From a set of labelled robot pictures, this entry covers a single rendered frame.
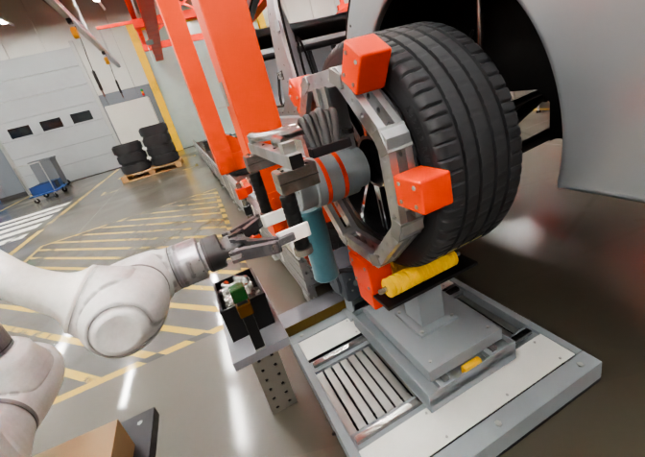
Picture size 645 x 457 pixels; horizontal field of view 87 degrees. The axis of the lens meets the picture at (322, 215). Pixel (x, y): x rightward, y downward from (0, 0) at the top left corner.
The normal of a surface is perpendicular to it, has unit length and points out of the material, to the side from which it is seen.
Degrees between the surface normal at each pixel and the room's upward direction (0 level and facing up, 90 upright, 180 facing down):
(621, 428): 0
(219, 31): 90
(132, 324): 88
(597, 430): 0
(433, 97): 60
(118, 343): 87
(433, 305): 90
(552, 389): 0
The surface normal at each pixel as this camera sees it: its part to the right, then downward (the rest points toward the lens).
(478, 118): 0.29, -0.04
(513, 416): -0.24, -0.90
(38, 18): 0.36, 0.26
